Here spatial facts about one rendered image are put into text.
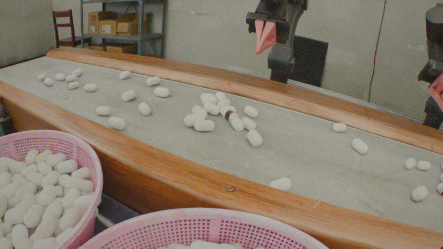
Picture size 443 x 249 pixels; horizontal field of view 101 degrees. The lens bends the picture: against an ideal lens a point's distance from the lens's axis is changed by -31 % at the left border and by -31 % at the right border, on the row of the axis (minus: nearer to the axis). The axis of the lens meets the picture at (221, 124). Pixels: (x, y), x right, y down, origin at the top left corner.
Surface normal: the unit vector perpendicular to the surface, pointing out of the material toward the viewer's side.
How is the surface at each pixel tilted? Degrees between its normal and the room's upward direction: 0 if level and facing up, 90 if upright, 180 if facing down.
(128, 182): 90
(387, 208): 0
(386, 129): 45
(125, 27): 80
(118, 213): 0
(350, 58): 90
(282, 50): 56
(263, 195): 0
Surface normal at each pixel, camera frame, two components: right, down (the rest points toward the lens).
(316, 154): 0.09, -0.88
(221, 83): -0.22, -0.35
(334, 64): -0.40, 0.39
